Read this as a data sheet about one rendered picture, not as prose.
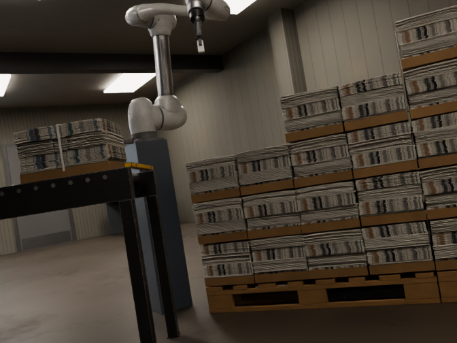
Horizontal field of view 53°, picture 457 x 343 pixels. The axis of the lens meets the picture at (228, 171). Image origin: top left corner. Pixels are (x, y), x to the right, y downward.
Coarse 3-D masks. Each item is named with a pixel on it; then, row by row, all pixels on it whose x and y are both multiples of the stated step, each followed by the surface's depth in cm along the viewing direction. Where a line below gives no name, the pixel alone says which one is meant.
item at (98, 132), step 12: (84, 120) 187; (96, 120) 186; (108, 120) 197; (72, 132) 187; (84, 132) 186; (96, 132) 186; (108, 132) 192; (72, 144) 187; (84, 144) 187; (96, 144) 186; (108, 144) 190; (120, 144) 209; (72, 156) 187; (84, 156) 187; (96, 156) 187; (108, 156) 186; (120, 156) 205
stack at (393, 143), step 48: (288, 144) 232; (336, 144) 220; (384, 144) 212; (192, 192) 249; (288, 192) 229; (336, 192) 220; (384, 192) 213; (240, 240) 245; (288, 240) 230; (336, 240) 221; (384, 240) 213; (240, 288) 240; (288, 288) 231; (432, 288) 206
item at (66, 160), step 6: (54, 126) 187; (60, 126) 188; (54, 132) 187; (60, 132) 188; (54, 138) 187; (60, 138) 188; (66, 138) 187; (54, 144) 187; (66, 144) 187; (54, 150) 187; (66, 150) 187; (60, 156) 188; (66, 156) 187; (60, 162) 188; (66, 162) 188
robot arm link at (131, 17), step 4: (140, 4) 268; (132, 8) 270; (136, 8) 267; (128, 12) 273; (132, 12) 269; (136, 12) 266; (128, 16) 273; (132, 16) 270; (136, 16) 268; (128, 20) 276; (132, 20) 272; (136, 20) 270; (140, 20) 269; (152, 20) 277; (132, 24) 278; (136, 24) 276; (140, 24) 276; (144, 24) 276; (148, 24) 277
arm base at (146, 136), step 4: (144, 132) 269; (148, 132) 270; (152, 132) 272; (132, 136) 272; (136, 136) 269; (140, 136) 269; (144, 136) 269; (148, 136) 269; (152, 136) 271; (156, 136) 275; (124, 140) 269; (128, 140) 269; (132, 140) 270; (136, 140) 264; (140, 140) 265; (144, 140) 267; (148, 140) 268; (152, 140) 270; (128, 144) 277
